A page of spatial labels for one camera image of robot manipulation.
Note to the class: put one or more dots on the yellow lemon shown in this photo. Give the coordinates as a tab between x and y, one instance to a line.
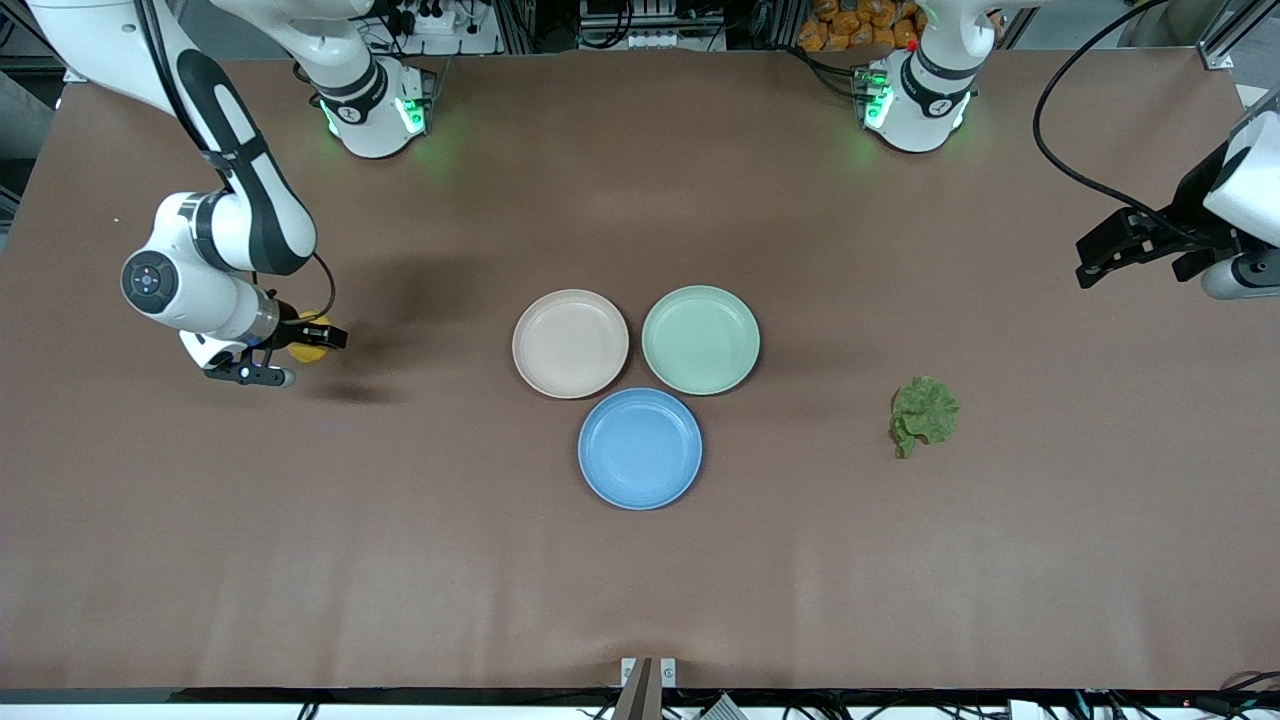
308	354

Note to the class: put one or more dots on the green lettuce leaf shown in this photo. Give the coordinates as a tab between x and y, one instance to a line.
925	412

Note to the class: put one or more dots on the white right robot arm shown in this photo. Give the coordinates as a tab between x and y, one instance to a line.
180	290

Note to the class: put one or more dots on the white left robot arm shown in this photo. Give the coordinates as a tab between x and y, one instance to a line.
925	100

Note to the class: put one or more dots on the beige round plate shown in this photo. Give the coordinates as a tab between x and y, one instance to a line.
570	345

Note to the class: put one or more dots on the white power strip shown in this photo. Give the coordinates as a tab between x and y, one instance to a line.
430	18

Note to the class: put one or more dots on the blue round plate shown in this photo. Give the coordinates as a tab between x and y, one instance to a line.
640	450

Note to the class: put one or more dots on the bag of oranges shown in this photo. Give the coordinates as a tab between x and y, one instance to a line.
860	25

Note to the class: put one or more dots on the pale green round plate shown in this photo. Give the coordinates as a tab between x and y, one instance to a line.
700	340

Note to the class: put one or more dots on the metal table edge bracket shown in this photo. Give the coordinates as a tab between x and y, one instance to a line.
648	680

